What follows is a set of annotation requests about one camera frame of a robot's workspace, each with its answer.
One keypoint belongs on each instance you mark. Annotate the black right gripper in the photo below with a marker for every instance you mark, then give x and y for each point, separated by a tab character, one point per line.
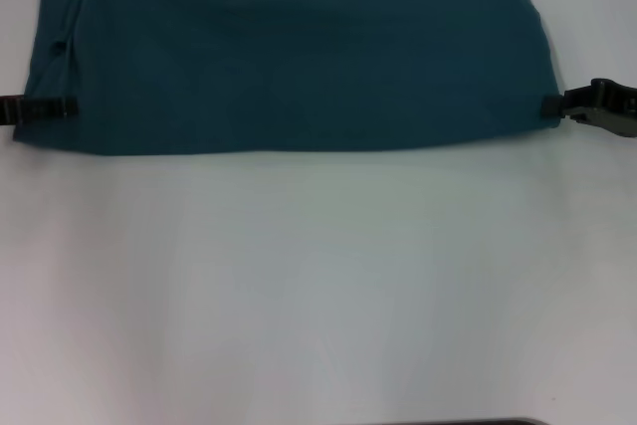
622	109

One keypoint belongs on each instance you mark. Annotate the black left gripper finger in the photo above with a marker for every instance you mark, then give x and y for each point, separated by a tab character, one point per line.
40	109

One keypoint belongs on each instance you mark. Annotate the teal t-shirt with cream print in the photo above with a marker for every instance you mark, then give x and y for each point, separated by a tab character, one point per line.
298	62

